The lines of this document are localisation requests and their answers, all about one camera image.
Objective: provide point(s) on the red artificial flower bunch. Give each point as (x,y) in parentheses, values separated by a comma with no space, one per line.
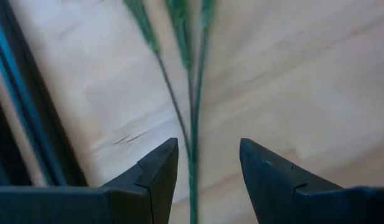
(193,149)

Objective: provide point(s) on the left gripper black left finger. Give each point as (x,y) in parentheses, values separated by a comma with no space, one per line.
(154,186)

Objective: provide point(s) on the black aluminium table frame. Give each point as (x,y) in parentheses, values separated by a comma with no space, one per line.
(11,165)

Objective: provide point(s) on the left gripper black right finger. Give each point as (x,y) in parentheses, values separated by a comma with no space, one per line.
(272,186)

